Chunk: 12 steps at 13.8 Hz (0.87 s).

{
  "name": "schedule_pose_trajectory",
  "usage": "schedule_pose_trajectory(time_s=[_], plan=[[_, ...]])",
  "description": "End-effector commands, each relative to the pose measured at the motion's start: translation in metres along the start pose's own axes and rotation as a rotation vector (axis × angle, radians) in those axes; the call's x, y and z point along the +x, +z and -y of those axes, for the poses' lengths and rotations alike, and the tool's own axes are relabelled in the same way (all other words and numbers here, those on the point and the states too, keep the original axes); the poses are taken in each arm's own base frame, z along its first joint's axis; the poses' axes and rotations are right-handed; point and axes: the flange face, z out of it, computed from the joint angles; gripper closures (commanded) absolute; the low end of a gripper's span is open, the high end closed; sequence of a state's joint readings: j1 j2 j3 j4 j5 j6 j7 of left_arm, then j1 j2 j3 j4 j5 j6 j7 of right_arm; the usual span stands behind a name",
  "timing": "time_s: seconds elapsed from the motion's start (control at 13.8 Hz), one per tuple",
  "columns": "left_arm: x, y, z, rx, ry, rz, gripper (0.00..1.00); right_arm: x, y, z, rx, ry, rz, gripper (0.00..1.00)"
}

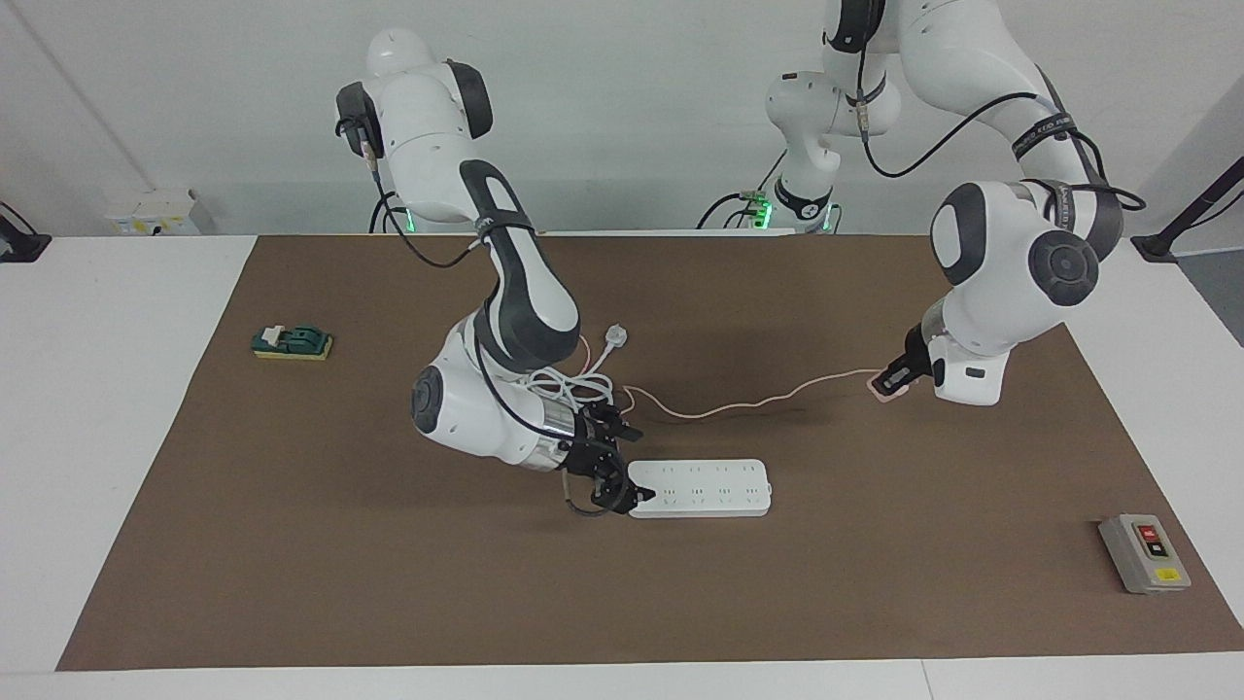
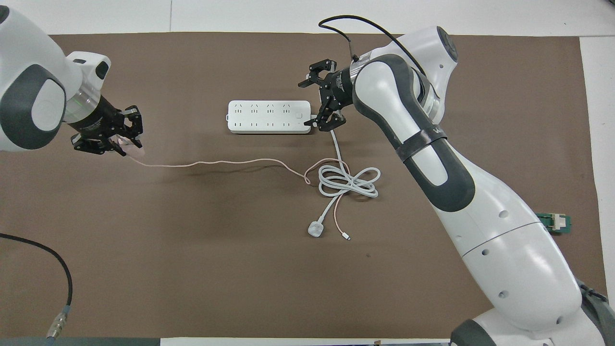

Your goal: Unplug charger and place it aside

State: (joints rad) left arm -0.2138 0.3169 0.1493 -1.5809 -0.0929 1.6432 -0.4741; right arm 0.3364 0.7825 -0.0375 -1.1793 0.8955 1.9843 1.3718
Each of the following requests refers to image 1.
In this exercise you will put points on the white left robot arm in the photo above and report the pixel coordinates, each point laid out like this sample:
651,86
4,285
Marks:
1011,262

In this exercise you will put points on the pink charger adapter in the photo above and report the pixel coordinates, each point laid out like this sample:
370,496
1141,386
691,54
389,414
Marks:
879,392

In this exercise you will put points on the black clamp stand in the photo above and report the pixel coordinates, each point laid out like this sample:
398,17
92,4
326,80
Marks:
19,245
1161,245

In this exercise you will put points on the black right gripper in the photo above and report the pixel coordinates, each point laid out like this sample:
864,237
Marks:
598,447

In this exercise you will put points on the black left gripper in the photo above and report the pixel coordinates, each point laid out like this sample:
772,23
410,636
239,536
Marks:
920,360

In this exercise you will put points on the green knife switch yellow base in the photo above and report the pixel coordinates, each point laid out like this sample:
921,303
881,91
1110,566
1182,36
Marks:
296,342

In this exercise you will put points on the brown table mat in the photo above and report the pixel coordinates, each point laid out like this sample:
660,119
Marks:
389,583

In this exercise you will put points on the grey push-button switch box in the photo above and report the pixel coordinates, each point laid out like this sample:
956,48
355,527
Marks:
1147,554

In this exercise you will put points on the white wall socket box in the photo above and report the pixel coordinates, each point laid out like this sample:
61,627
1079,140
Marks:
151,214

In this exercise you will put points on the white power strip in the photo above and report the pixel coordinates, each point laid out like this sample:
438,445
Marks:
700,491

